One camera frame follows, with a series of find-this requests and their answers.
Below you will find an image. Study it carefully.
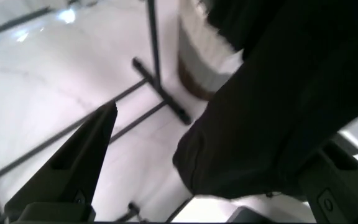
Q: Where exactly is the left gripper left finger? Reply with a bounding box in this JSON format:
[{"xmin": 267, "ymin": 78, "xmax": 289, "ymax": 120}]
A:
[{"xmin": 4, "ymin": 100, "xmax": 119, "ymax": 224}]

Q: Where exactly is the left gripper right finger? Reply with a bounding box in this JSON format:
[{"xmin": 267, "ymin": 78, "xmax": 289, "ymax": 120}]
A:
[{"xmin": 296, "ymin": 139, "xmax": 358, "ymax": 224}]

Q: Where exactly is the black garment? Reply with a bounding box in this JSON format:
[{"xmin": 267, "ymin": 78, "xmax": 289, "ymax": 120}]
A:
[{"xmin": 172, "ymin": 0, "xmax": 358, "ymax": 200}]

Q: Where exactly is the black clothes rack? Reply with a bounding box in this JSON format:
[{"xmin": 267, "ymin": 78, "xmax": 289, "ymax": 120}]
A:
[{"xmin": 0, "ymin": 0, "xmax": 193, "ymax": 224}]

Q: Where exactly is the white laundry basket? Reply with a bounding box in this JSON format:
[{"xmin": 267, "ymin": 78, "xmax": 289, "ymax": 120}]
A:
[{"xmin": 177, "ymin": 0, "xmax": 245, "ymax": 102}]

